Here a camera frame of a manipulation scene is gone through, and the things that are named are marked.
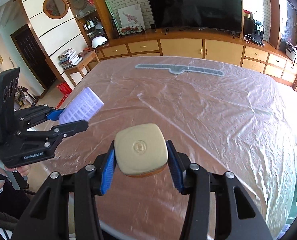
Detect gold lid cream jar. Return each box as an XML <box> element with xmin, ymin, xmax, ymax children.
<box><xmin>114</xmin><ymin>124</ymin><xmax>168</xmax><ymax>178</ymax></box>

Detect stack of books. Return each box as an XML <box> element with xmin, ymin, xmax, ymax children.
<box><xmin>57</xmin><ymin>48</ymin><xmax>83</xmax><ymax>69</ymax></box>

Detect small wooden side table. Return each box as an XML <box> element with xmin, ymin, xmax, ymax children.
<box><xmin>64</xmin><ymin>50</ymin><xmax>100</xmax><ymax>89</ymax></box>

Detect white helmet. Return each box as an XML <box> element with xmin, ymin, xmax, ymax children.
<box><xmin>91</xmin><ymin>36</ymin><xmax>108</xmax><ymax>49</ymax></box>

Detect glass display cabinet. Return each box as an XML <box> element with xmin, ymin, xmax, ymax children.
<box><xmin>67</xmin><ymin>0</ymin><xmax>116</xmax><ymax>46</ymax></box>

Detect grey table edge guard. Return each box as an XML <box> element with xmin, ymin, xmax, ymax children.
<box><xmin>135</xmin><ymin>63</ymin><xmax>225</xmax><ymax>76</ymax></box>

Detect wooden sideboard cabinet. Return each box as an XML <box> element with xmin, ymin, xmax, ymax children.
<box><xmin>95</xmin><ymin>29</ymin><xmax>297</xmax><ymax>90</ymax></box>

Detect black coffee machine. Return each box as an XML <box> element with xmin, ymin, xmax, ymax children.
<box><xmin>243</xmin><ymin>10</ymin><xmax>264</xmax><ymax>47</ymax></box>

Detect black flat television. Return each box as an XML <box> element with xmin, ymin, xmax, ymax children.
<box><xmin>148</xmin><ymin>0</ymin><xmax>242</xmax><ymax>34</ymax></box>

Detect round wall picture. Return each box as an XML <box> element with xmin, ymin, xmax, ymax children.
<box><xmin>43</xmin><ymin>0</ymin><xmax>69</xmax><ymax>20</ymax></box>

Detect animal picture frame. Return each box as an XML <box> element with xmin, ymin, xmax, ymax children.
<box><xmin>118</xmin><ymin>4</ymin><xmax>145</xmax><ymax>35</ymax></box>

